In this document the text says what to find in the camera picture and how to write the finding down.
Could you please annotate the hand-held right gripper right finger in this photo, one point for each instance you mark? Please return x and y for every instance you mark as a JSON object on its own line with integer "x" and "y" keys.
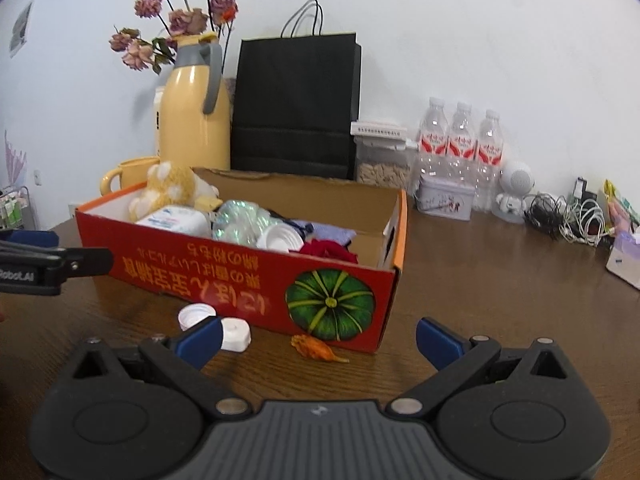
{"x": 437, "y": 342}

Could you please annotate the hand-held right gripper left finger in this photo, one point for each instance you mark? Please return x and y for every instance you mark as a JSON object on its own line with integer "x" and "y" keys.
{"x": 202, "y": 342}

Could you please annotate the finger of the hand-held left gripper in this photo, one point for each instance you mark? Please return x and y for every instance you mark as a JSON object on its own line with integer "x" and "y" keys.
{"x": 30, "y": 238}
{"x": 87, "y": 262}

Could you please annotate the white round case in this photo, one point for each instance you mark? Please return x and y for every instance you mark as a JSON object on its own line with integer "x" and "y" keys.
{"x": 236, "y": 335}

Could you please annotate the red cardboard box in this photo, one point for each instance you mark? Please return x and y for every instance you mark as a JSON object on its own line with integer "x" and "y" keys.
{"x": 200, "y": 280}

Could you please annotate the white tissue packet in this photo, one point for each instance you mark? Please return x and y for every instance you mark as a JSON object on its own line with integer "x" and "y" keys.
{"x": 172, "y": 222}

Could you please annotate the yellow white plush toy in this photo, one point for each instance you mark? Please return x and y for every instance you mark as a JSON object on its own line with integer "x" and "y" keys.
{"x": 170, "y": 185}

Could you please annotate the iridescent plastic wrap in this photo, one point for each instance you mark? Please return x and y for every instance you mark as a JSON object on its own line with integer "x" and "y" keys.
{"x": 240, "y": 220}

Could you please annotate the purple fabric pouch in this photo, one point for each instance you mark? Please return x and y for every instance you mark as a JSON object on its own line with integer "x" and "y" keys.
{"x": 330, "y": 232}

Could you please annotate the white bottle cap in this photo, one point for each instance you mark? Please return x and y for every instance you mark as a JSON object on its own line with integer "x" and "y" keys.
{"x": 196, "y": 316}

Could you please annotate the pale purple decoration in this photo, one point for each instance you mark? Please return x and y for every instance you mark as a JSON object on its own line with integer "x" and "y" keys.
{"x": 14, "y": 160}

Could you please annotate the yellow mug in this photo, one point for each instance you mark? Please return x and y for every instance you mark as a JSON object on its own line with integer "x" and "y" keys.
{"x": 132, "y": 175}

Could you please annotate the dried orange flower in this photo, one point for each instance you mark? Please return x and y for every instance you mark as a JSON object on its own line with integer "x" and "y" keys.
{"x": 315, "y": 349}

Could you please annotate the white ribbed cup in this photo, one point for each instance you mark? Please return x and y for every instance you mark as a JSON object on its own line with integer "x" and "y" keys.
{"x": 280, "y": 239}

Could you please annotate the grey tin box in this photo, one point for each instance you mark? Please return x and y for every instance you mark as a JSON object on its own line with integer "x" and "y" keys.
{"x": 445, "y": 200}

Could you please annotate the red cloth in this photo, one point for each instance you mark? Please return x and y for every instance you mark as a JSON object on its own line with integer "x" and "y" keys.
{"x": 327, "y": 251}

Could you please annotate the white robot figurine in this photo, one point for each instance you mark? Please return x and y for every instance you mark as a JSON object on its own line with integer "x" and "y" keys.
{"x": 512, "y": 190}

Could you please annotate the yellow thermos jug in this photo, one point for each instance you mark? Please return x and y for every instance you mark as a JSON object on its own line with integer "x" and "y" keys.
{"x": 192, "y": 115}

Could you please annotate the clear container of seeds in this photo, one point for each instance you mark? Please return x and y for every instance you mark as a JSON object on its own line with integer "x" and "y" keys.
{"x": 382, "y": 167}

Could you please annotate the clear water bottle red label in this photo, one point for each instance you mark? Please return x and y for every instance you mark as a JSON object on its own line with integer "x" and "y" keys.
{"x": 461, "y": 147}
{"x": 490, "y": 155}
{"x": 433, "y": 145}

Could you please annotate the purple tissue pack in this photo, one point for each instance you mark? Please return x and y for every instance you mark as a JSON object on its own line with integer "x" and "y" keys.
{"x": 625, "y": 262}

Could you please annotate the white flat box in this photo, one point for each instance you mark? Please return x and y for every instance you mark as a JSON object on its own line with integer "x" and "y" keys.
{"x": 377, "y": 131}

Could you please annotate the colourful snack packets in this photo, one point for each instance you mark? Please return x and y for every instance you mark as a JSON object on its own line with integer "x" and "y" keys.
{"x": 620, "y": 205}

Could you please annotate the black paper bag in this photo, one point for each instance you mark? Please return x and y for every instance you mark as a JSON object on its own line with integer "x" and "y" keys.
{"x": 295, "y": 105}

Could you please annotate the dried pink roses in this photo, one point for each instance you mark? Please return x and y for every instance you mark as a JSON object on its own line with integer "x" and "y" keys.
{"x": 170, "y": 15}

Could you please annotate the wall frame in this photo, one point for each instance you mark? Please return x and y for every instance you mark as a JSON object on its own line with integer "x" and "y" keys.
{"x": 21, "y": 27}

